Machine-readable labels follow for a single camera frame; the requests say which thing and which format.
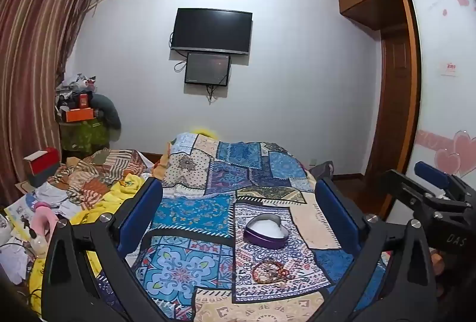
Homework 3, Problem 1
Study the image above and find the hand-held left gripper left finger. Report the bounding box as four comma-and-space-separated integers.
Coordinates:
41, 177, 175, 322

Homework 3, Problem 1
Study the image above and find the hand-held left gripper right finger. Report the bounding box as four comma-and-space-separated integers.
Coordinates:
314, 177, 438, 322

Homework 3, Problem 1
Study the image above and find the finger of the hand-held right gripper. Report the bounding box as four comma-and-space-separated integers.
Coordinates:
414, 160, 470, 202
382, 169, 449, 220

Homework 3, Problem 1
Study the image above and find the purple heart-shaped tin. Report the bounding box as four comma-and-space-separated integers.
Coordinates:
243, 215, 289, 246

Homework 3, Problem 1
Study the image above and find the red cord bracelet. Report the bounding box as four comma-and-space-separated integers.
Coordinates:
250, 258, 279, 285

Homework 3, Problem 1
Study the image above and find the yellow blanket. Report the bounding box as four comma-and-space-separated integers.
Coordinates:
28, 173, 149, 315

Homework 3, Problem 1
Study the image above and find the grey purple bag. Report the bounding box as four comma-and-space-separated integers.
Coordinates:
310, 160, 335, 180

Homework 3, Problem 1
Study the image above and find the blue patchwork blanket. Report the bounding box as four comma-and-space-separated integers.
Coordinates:
95, 132, 387, 322

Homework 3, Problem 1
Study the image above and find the green patterned cloth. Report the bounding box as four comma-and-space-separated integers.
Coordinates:
59, 119, 111, 155

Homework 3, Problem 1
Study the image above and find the red and white box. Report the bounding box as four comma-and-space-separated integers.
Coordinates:
23, 147, 62, 188

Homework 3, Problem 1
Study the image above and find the orange box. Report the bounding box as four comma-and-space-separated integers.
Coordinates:
61, 107, 96, 123

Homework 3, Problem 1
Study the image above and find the illustrated book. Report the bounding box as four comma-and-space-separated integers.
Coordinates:
4, 193, 38, 230

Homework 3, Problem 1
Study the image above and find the pile of toys and boxes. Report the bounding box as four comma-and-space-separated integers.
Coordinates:
56, 74, 99, 110

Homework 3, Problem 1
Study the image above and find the brown striped curtain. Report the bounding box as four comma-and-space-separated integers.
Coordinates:
0, 0, 103, 196

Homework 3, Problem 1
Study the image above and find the black monitor cable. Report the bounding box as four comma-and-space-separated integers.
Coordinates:
206, 84, 221, 105

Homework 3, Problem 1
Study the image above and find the small black wall monitor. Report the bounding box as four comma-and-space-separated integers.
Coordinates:
185, 52, 232, 87

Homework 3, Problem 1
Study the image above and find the black wall television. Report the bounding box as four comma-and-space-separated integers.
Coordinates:
170, 7, 253, 55

